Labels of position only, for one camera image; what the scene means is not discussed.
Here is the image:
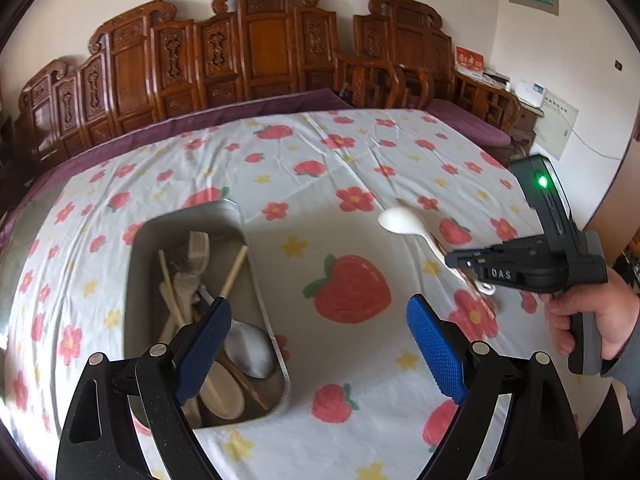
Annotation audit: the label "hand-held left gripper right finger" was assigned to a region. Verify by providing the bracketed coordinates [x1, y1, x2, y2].
[406, 294, 583, 480]

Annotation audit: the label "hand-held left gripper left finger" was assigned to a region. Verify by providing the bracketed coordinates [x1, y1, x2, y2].
[55, 297, 233, 480]

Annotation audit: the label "small metal spoon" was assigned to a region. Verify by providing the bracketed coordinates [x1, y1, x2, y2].
[224, 320, 278, 380]

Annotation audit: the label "brown wooden chopstick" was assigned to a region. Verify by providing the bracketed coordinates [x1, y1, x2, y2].
[232, 367, 273, 411]

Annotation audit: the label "white plastic spoon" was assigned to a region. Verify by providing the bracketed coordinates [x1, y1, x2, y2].
[378, 207, 497, 297]

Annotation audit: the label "pale bamboo chopstick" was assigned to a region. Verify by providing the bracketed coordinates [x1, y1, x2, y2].
[158, 250, 185, 328]
[219, 245, 249, 300]

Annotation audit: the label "stainless steel tray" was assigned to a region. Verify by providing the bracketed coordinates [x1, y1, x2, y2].
[122, 199, 293, 428]

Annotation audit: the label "person's right forearm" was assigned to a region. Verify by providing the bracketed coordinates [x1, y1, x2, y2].
[600, 332, 640, 391]

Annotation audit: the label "person's right hand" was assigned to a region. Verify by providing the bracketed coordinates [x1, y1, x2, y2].
[545, 270, 640, 361]

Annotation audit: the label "pale wooden spoon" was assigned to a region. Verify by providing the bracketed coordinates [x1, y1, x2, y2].
[192, 360, 246, 423]

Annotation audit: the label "pale wooden fork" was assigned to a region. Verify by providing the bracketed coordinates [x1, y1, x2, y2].
[175, 230, 210, 311]

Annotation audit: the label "purple seat cushion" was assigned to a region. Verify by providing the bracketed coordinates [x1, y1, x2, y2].
[427, 97, 512, 147]

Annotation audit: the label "floral strawberry tablecloth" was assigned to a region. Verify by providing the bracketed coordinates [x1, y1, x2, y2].
[0, 107, 581, 480]

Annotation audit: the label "wooden side table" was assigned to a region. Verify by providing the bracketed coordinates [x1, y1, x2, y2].
[452, 67, 523, 133]

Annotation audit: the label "white router box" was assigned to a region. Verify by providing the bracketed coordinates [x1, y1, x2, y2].
[515, 79, 546, 107]

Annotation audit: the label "person's dark trousers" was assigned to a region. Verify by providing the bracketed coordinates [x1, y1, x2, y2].
[575, 375, 640, 480]

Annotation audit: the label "red card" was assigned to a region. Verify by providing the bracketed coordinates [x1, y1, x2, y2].
[454, 46, 485, 73]

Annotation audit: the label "wooden armchair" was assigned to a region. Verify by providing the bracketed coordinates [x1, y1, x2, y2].
[335, 55, 436, 111]

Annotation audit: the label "short carved wooden sofa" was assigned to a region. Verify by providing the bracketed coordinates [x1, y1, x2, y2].
[352, 0, 456, 106]

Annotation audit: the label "purple undercloth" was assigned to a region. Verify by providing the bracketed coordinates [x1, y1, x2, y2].
[0, 87, 353, 221]

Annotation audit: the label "long carved wooden sofa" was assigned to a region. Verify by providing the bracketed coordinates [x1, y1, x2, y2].
[12, 0, 351, 171]

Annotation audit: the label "white cable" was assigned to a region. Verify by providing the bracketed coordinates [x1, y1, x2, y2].
[570, 127, 631, 161]

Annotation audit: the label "white wall panel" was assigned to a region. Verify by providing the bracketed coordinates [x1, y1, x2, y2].
[541, 87, 579, 162]

